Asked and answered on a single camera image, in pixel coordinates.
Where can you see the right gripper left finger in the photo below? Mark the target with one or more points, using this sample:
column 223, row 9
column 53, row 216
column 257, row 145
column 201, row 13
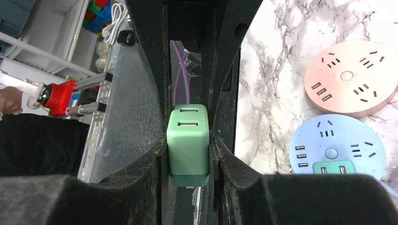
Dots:
column 136, row 194

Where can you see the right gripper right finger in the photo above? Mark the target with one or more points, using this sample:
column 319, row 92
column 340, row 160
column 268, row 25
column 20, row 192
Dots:
column 290, row 32

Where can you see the teal usb charger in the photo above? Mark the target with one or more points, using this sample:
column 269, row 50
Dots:
column 334, row 167

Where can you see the green usb charger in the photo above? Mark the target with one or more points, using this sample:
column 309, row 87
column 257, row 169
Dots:
column 188, row 145

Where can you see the blue round power socket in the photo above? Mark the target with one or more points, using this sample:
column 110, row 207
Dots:
column 337, row 137

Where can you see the person in black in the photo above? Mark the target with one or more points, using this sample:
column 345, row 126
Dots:
column 32, row 145

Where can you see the red handheld device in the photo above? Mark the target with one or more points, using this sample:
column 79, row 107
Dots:
column 57, row 97

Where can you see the pink round power socket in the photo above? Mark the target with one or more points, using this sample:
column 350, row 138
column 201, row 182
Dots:
column 353, row 78

